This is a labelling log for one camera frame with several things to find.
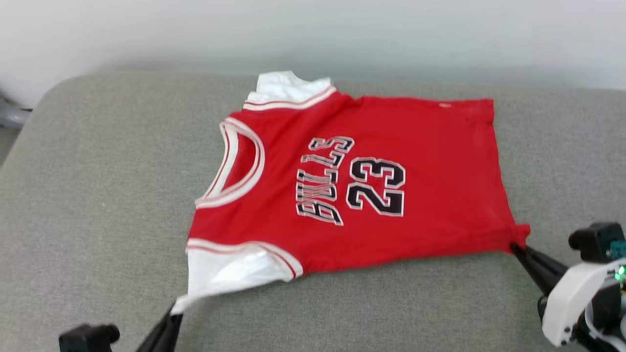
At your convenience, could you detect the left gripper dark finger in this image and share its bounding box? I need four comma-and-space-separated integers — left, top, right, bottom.
164, 305, 184, 352
136, 312, 170, 352

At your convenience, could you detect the red white basketball jersey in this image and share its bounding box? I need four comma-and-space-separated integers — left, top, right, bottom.
170, 70, 532, 316

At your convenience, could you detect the grey fabric sofa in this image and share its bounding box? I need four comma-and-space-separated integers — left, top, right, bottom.
0, 68, 626, 352

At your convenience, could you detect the grey metal pipe frame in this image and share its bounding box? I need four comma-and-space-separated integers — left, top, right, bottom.
0, 92, 33, 129

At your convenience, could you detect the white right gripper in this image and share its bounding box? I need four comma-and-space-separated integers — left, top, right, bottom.
511, 242, 626, 352

